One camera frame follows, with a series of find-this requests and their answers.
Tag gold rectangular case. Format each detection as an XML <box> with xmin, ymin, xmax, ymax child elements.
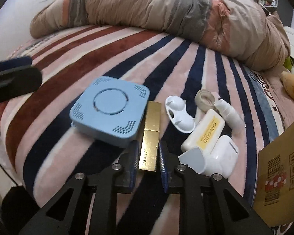
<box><xmin>139</xmin><ymin>101</ymin><xmax>161</xmax><ymax>171</ymax></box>

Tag blue square device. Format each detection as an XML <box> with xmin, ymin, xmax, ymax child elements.
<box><xmin>69</xmin><ymin>76</ymin><xmax>150</xmax><ymax>149</ymax></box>

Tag brown cardboard box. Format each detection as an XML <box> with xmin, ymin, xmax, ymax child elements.
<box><xmin>253</xmin><ymin>122</ymin><xmax>294</xmax><ymax>227</ymax></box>

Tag striped plush blanket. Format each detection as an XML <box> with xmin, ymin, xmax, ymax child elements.
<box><xmin>0</xmin><ymin>26</ymin><xmax>287</xmax><ymax>205</ymax></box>

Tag small white charger plug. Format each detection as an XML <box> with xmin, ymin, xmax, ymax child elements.
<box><xmin>178</xmin><ymin>147</ymin><xmax>206</xmax><ymax>174</ymax></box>

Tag white yellow label box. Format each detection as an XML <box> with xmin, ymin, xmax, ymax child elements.
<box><xmin>181</xmin><ymin>109</ymin><xmax>225</xmax><ymax>154</ymax></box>

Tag small white bottle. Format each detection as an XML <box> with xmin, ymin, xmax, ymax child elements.
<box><xmin>214</xmin><ymin>99</ymin><xmax>245</xmax><ymax>134</ymax></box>

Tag tape roll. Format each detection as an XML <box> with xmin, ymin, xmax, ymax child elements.
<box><xmin>194</xmin><ymin>89</ymin><xmax>220</xmax><ymax>112</ymax></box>

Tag white contact lens case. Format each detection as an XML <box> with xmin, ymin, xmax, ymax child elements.
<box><xmin>165</xmin><ymin>96</ymin><xmax>195</xmax><ymax>134</ymax></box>

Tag green plush toy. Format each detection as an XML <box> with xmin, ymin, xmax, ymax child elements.
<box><xmin>283</xmin><ymin>56</ymin><xmax>294</xmax><ymax>72</ymax></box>

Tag pink grey rolled duvet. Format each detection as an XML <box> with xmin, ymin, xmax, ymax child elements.
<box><xmin>30</xmin><ymin>0</ymin><xmax>290</xmax><ymax>71</ymax></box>

